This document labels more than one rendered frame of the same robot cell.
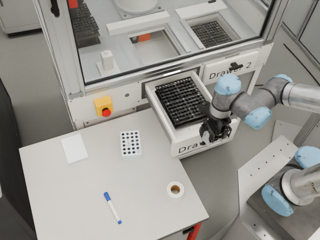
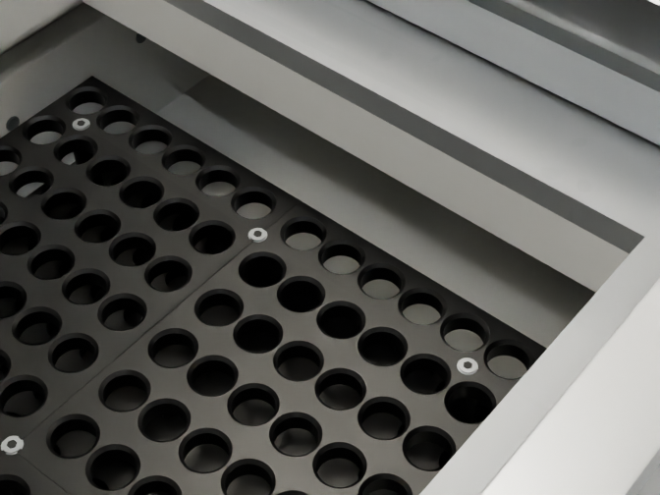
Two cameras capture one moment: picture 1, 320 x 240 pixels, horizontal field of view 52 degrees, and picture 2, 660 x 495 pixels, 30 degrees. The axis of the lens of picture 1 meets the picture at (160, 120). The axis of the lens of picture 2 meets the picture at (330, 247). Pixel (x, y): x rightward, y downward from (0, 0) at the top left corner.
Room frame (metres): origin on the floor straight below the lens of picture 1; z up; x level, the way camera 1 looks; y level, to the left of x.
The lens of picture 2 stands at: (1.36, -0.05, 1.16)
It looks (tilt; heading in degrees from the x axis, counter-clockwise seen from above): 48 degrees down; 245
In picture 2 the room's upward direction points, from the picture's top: 1 degrees clockwise
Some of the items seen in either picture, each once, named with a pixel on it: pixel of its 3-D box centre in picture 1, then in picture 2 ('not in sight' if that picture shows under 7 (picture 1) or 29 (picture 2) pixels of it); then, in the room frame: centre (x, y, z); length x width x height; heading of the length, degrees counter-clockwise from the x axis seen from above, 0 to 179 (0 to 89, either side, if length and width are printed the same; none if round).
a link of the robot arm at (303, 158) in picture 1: (306, 167); not in sight; (0.58, -0.53, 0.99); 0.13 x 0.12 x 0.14; 136
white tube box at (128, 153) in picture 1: (130, 145); not in sight; (0.75, 0.12, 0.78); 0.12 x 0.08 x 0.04; 11
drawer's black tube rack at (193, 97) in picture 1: (182, 103); not in sight; (0.93, -0.10, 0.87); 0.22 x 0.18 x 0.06; 27
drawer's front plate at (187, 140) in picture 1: (204, 137); not in sight; (0.75, -0.19, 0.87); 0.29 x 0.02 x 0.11; 117
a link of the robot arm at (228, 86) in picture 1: (226, 93); not in sight; (0.71, -0.21, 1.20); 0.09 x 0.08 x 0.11; 46
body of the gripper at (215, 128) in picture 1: (217, 123); not in sight; (0.70, -0.21, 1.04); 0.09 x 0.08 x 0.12; 27
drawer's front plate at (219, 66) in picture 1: (230, 66); not in sight; (1.18, -0.32, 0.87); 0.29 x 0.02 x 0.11; 117
